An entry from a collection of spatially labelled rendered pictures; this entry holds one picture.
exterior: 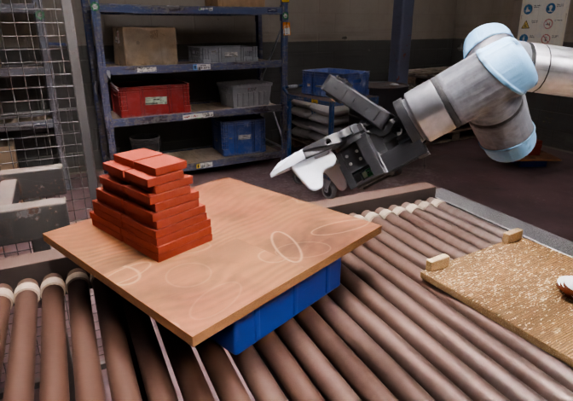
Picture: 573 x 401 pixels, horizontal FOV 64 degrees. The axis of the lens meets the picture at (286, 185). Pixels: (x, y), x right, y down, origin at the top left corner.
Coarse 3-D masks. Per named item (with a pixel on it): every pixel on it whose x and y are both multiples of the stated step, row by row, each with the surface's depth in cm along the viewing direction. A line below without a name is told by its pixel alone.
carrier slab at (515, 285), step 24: (528, 240) 115; (456, 264) 103; (480, 264) 103; (504, 264) 103; (528, 264) 103; (552, 264) 103; (456, 288) 94; (480, 288) 94; (504, 288) 94; (528, 288) 94; (552, 288) 94; (480, 312) 89; (504, 312) 86; (528, 312) 86; (552, 312) 86; (528, 336) 80; (552, 336) 80
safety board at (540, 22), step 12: (528, 0) 565; (540, 0) 552; (552, 0) 540; (564, 0) 527; (528, 12) 567; (540, 12) 554; (552, 12) 542; (564, 12) 529; (528, 24) 570; (540, 24) 557; (552, 24) 544; (564, 24) 532; (528, 36) 572; (540, 36) 559; (552, 36) 546
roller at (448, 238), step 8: (392, 208) 140; (400, 208) 138; (400, 216) 137; (408, 216) 134; (416, 216) 134; (416, 224) 131; (424, 224) 129; (432, 224) 128; (432, 232) 125; (440, 232) 124; (448, 232) 123; (448, 240) 121; (456, 240) 119; (464, 248) 116; (472, 248) 114
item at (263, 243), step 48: (240, 192) 118; (48, 240) 93; (96, 240) 92; (240, 240) 92; (288, 240) 92; (336, 240) 92; (144, 288) 75; (192, 288) 75; (240, 288) 75; (288, 288) 78; (192, 336) 63
